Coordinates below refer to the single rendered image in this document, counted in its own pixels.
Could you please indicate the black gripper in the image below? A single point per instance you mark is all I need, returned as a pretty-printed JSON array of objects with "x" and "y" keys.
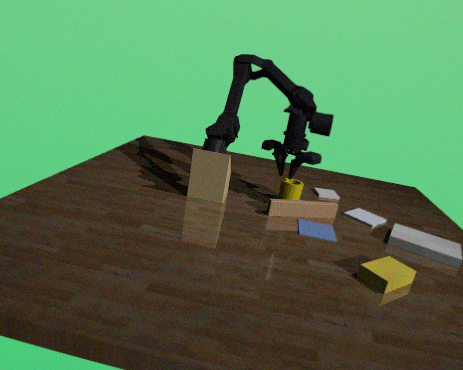
[{"x": 293, "y": 142}]

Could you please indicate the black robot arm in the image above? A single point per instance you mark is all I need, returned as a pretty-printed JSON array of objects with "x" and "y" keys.
[{"x": 302, "y": 109}]

